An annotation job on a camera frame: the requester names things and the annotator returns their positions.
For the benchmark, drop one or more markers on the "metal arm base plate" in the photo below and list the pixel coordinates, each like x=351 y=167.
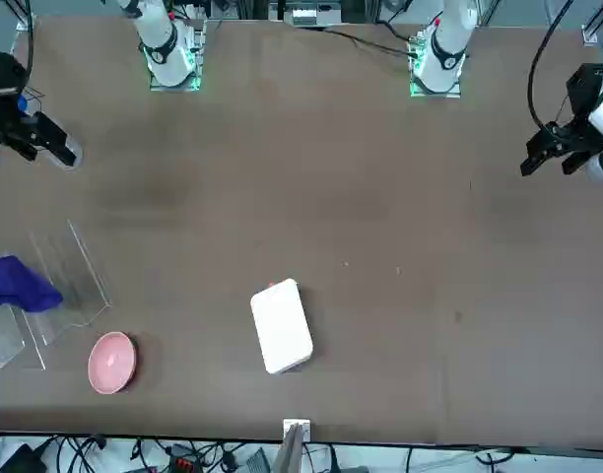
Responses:
x=195 y=59
x=414 y=74

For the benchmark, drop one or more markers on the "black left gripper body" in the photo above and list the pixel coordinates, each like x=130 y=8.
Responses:
x=584 y=88

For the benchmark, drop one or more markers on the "clear acrylic storage rack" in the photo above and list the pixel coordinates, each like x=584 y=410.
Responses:
x=80 y=276

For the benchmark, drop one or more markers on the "black device with red lights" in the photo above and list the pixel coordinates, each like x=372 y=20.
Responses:
x=183 y=464

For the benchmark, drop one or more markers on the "purple towel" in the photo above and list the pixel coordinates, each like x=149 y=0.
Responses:
x=16 y=286

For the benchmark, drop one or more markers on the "pink bowl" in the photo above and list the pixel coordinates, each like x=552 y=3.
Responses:
x=112 y=362

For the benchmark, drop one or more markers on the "grey ribbed adapter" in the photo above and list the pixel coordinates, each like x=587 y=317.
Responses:
x=257 y=460

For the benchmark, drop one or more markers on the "aluminium frame rail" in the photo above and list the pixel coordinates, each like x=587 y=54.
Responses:
x=594 y=24

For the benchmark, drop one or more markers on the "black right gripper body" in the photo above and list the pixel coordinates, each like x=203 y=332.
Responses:
x=3 y=74

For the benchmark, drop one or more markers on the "white mini drawer box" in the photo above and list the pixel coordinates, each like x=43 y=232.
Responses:
x=282 y=327

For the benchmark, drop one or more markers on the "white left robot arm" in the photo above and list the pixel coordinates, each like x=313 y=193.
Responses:
x=447 y=34

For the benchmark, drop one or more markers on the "white power strip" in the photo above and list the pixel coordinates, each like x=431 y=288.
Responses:
x=309 y=17

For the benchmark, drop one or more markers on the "grey camera mount pole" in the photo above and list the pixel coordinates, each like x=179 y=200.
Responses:
x=294 y=443

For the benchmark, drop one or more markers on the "clear bottle with blue cap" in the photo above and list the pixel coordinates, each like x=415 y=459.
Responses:
x=21 y=103

